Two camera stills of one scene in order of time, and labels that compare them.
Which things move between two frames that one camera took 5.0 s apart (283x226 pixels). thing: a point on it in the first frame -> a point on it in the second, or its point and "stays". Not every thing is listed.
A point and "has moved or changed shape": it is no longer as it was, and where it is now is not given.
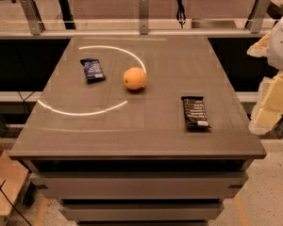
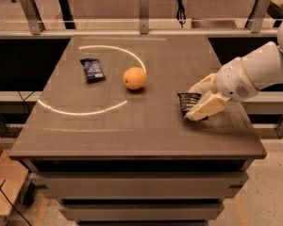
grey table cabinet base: (141, 191) stays
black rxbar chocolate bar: (194, 113) has moved or changed shape
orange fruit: (135, 78) stays
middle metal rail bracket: (143, 13) stays
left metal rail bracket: (33, 13) stays
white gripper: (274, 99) -> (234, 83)
